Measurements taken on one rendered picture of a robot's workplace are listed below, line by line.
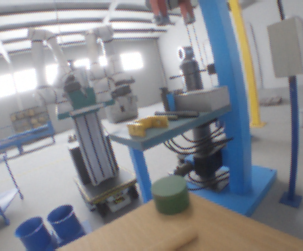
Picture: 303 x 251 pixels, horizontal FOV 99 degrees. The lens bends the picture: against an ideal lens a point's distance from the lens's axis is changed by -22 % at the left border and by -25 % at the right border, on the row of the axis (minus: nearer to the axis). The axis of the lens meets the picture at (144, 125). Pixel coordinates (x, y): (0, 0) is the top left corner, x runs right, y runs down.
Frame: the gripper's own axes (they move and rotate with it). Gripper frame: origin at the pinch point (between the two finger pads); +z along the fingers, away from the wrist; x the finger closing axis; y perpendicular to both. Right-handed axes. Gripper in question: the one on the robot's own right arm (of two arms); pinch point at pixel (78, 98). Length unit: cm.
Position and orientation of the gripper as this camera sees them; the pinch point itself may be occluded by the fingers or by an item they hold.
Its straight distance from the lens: 127.9
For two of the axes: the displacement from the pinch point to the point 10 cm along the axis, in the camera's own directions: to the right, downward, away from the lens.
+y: -5.0, 3.9, 7.7
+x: -6.6, 4.0, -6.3
